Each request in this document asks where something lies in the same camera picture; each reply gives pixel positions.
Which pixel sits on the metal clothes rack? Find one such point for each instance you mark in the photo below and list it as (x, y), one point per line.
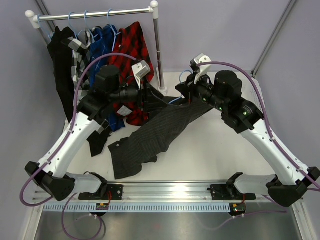
(152, 9)

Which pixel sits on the dark pinstriped shirt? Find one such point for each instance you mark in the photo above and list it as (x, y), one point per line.
(143, 146)

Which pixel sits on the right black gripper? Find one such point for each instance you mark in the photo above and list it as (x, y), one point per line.
(189, 88)

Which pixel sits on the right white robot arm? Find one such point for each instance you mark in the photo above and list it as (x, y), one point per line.
(290, 180)

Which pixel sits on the blue hanger of red shirt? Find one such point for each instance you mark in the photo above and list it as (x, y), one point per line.
(115, 33)

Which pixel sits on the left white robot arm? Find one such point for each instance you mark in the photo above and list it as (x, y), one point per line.
(91, 116)

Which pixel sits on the grey white plaid shirt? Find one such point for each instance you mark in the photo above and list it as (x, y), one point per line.
(80, 59)

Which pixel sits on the light blue wire hanger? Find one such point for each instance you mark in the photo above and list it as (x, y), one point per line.
(180, 81)

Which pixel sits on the right aluminium frame post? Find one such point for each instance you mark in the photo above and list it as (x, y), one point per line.
(274, 35)

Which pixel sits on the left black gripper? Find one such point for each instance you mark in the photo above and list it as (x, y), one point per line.
(148, 100)

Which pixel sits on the blue hanger of black shirt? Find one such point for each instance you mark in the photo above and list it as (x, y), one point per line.
(44, 28)

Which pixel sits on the left aluminium frame post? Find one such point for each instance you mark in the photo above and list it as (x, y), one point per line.
(44, 11)

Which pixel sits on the red black plaid shirt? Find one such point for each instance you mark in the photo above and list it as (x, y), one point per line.
(131, 41)

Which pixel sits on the aluminium mounting rail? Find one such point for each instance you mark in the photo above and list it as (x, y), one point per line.
(174, 190)

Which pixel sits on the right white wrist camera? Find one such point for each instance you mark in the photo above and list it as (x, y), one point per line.
(199, 66)

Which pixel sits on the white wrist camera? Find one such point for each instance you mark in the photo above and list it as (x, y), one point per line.
(140, 70)
(199, 66)

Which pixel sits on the white slotted cable duct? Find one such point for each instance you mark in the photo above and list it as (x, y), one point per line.
(138, 207)

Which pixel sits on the aluminium frame post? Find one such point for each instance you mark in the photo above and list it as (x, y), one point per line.
(44, 11)
(274, 35)

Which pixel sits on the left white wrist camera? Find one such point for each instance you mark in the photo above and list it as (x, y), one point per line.
(140, 70)

